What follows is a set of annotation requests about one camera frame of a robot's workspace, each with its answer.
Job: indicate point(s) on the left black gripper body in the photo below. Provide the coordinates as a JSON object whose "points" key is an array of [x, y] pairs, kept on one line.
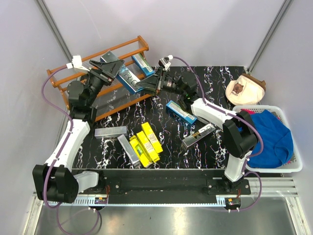
{"points": [[96, 82]]}

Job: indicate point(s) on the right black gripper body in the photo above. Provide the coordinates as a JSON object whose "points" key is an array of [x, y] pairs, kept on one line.
{"points": [[167, 83]]}

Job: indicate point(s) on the blue toothpaste box plain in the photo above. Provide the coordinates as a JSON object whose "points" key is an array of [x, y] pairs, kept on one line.
{"points": [[126, 77]]}

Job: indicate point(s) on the blue toothpaste box with label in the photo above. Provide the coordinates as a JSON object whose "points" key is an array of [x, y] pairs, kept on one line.
{"points": [[178, 111]]}

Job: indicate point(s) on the silver black toothpaste box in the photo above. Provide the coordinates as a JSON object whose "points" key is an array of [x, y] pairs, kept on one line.
{"points": [[197, 136]]}

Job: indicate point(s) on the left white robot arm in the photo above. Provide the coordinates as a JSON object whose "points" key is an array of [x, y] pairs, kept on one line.
{"points": [[54, 181]]}

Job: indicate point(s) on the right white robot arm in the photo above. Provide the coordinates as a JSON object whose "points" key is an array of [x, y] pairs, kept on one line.
{"points": [[239, 131]]}

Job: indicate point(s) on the yellow toothpaste box right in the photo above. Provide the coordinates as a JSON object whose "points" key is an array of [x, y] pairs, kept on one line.
{"points": [[152, 137]]}

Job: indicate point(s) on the yellow toothpaste box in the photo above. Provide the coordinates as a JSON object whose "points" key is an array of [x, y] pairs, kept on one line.
{"points": [[152, 154], [152, 137], [140, 152]]}

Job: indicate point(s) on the silver toothpaste box flat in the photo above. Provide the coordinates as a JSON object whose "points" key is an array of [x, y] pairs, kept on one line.
{"points": [[110, 132]]}

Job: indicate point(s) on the yellow toothpaste box left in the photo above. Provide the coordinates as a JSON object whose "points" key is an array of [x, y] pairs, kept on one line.
{"points": [[140, 152]]}

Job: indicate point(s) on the silver toothpaste box angled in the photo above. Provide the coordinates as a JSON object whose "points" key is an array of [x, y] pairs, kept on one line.
{"points": [[129, 151]]}

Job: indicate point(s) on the yellow toothpaste box middle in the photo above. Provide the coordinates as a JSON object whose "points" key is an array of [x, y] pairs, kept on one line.
{"points": [[152, 154]]}

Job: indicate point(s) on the pink cloth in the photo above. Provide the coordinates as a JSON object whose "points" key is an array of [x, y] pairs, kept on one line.
{"points": [[248, 111]]}

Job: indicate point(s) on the blue cloth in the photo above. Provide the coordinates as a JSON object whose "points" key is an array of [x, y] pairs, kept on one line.
{"points": [[277, 139]]}

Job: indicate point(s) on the white plastic basket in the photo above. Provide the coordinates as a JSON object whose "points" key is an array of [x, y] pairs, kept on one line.
{"points": [[295, 163]]}

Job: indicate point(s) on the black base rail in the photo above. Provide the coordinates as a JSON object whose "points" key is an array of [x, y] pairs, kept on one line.
{"points": [[162, 187]]}

